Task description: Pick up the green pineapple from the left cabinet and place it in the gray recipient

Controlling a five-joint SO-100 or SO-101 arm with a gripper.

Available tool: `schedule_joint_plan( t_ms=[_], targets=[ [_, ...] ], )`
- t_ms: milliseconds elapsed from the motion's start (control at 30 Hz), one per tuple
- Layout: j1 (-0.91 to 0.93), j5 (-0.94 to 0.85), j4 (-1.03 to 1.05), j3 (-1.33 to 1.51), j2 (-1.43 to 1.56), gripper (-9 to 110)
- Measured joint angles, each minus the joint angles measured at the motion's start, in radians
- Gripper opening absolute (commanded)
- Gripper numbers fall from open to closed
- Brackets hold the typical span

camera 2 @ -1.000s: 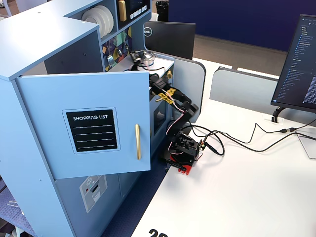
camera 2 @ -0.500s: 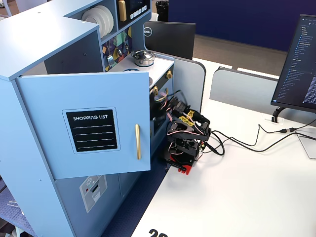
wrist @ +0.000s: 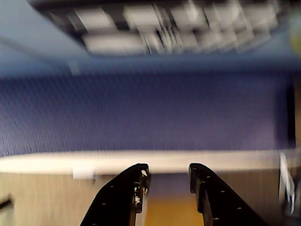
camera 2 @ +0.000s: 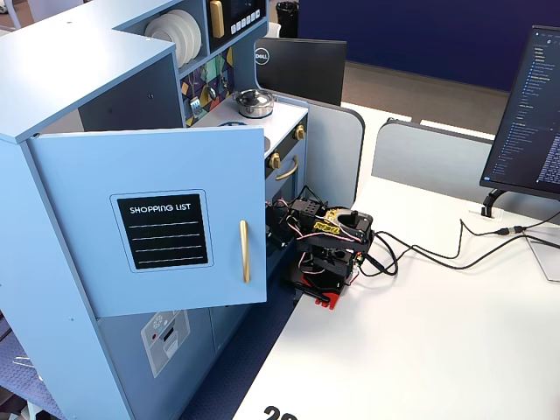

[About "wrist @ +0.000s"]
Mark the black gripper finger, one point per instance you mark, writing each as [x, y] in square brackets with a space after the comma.
[117, 200]
[218, 202]

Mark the dark blue partition wall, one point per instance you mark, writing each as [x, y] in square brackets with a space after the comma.
[145, 110]

